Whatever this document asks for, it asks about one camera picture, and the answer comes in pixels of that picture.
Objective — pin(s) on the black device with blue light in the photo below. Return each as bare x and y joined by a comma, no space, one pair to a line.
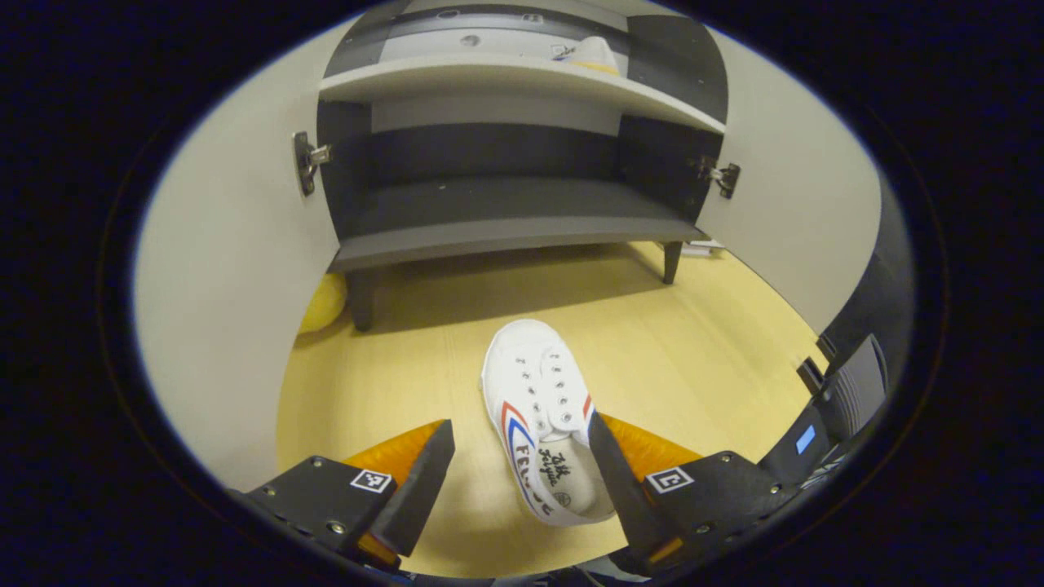
795,452

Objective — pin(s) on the white canvas shoe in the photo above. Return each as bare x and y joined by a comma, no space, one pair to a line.
530,375
591,55

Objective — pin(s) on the white cabinet door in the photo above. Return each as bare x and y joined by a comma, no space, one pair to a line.
236,285
783,204

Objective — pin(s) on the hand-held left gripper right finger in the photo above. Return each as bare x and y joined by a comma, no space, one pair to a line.
624,489

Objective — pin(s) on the metal door hinge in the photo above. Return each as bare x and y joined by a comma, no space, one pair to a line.
722,175
306,163

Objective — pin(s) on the white shoe cabinet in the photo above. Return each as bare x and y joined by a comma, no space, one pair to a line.
506,204

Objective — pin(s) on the grey ribbed panel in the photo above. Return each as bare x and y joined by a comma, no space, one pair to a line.
855,391

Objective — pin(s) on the black backdrop cloth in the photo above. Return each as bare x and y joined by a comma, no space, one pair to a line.
893,277

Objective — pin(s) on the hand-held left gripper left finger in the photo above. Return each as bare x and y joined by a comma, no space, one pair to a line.
420,489

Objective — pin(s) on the yellow plush toy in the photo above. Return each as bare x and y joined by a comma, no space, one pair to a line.
322,303

